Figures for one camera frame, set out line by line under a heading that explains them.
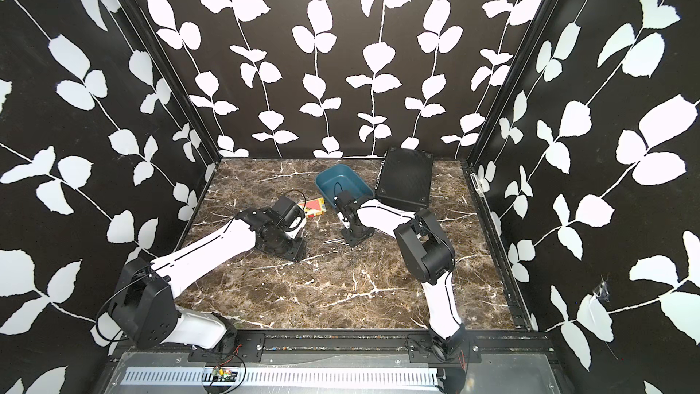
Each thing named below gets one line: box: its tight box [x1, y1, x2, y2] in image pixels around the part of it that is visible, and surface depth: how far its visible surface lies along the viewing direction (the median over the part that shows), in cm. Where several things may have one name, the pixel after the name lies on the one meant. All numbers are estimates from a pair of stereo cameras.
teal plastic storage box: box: [315, 164, 375, 208], surface depth 114 cm
